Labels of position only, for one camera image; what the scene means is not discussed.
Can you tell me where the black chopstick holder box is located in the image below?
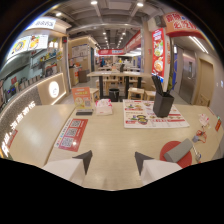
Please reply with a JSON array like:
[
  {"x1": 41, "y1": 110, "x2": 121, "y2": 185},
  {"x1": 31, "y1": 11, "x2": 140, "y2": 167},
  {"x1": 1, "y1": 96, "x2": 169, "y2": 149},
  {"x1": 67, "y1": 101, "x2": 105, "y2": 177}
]
[{"x1": 152, "y1": 91, "x2": 175, "y2": 119}]

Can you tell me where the red QR code sticker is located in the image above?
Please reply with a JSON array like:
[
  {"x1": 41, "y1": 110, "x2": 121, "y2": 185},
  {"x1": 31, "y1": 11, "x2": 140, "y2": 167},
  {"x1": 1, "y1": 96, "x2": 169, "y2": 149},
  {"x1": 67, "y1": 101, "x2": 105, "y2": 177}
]
[{"x1": 53, "y1": 117, "x2": 89, "y2": 153}]

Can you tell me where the black trash bin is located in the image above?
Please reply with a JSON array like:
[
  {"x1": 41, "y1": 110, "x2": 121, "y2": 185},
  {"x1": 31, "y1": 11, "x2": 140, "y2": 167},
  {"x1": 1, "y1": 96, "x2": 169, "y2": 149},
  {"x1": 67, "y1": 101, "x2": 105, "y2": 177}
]
[{"x1": 108, "y1": 87, "x2": 120, "y2": 103}]

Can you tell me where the orange acrylic sign stand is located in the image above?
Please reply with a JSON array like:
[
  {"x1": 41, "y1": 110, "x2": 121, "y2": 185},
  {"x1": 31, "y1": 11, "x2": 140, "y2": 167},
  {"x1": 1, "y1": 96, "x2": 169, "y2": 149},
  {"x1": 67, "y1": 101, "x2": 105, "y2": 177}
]
[{"x1": 71, "y1": 86, "x2": 94, "y2": 112}]

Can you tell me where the wooden high table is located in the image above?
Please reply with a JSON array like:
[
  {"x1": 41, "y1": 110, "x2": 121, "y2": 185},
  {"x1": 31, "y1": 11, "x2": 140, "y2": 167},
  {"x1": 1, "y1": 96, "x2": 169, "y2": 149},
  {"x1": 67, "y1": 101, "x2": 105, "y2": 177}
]
[{"x1": 86, "y1": 70, "x2": 153, "y2": 99}]

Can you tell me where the red hanging shop sign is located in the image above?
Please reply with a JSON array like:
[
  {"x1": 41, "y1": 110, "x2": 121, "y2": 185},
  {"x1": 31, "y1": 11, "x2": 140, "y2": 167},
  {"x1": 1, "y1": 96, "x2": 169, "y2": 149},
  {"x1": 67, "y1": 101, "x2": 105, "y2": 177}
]
[{"x1": 162, "y1": 11, "x2": 205, "y2": 40}]

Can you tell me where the red round coaster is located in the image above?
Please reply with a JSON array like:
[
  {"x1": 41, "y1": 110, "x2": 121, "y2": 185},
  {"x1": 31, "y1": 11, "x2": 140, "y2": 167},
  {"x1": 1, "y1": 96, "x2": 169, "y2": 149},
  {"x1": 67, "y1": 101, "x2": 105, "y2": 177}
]
[{"x1": 159, "y1": 140, "x2": 193, "y2": 169}]

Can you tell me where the laminated food menu card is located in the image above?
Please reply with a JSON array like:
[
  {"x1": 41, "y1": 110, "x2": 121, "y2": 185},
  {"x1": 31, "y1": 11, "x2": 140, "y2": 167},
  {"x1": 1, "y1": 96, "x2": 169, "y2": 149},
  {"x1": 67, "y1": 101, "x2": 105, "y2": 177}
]
[{"x1": 122, "y1": 98, "x2": 191, "y2": 130}]

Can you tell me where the white tissue box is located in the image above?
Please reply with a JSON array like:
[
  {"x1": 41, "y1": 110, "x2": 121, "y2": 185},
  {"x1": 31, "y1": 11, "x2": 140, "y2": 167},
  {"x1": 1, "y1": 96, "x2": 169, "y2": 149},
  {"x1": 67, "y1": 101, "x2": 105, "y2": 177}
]
[{"x1": 95, "y1": 98, "x2": 114, "y2": 117}]

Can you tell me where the curved service counter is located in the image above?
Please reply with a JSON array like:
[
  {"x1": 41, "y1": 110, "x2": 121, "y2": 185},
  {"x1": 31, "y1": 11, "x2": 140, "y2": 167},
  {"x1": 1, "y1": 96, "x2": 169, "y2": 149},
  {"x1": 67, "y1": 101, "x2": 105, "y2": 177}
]
[{"x1": 0, "y1": 72, "x2": 68, "y2": 158}]

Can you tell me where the white paper packet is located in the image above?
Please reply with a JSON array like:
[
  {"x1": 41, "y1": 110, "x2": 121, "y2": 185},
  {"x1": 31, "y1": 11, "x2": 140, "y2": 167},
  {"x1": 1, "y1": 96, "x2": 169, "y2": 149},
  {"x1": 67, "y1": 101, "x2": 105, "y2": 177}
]
[{"x1": 198, "y1": 113, "x2": 211, "y2": 127}]

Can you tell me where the black chopsticks bundle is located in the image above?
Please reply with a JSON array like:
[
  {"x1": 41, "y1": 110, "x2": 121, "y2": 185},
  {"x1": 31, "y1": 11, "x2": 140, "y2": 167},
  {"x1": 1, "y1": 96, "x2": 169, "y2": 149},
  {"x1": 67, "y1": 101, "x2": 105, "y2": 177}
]
[{"x1": 151, "y1": 74, "x2": 165, "y2": 98}]

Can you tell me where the wooden door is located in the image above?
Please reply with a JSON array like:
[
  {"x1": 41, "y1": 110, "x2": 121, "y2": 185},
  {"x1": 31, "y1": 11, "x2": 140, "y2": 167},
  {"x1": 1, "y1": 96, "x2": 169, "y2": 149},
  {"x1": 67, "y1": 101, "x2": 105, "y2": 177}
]
[{"x1": 195, "y1": 58, "x2": 215, "y2": 108}]

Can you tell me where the red lanyard with keys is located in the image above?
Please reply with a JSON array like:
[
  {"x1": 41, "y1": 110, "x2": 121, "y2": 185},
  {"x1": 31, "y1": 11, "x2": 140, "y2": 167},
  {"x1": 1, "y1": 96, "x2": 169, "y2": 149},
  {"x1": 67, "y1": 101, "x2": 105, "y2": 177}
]
[{"x1": 191, "y1": 129, "x2": 208, "y2": 144}]

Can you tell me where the red food poster banner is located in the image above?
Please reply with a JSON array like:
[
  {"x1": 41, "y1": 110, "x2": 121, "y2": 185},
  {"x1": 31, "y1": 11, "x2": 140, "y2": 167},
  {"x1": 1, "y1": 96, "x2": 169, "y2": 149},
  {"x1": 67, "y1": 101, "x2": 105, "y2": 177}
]
[{"x1": 151, "y1": 27, "x2": 167, "y2": 81}]

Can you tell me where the wooden stool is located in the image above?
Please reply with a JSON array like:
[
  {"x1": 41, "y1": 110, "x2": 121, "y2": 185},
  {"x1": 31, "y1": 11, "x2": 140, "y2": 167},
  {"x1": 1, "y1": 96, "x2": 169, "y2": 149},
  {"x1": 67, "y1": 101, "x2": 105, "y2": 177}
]
[
  {"x1": 89, "y1": 87, "x2": 101, "y2": 103},
  {"x1": 143, "y1": 90, "x2": 157, "y2": 102},
  {"x1": 127, "y1": 87, "x2": 146, "y2": 101}
]

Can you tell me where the illuminated overhead menu board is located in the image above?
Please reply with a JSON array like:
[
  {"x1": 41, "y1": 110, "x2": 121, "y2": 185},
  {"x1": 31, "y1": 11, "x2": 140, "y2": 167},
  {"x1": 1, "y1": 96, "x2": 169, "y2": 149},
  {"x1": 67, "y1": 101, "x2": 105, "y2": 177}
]
[{"x1": 5, "y1": 34, "x2": 50, "y2": 62}]

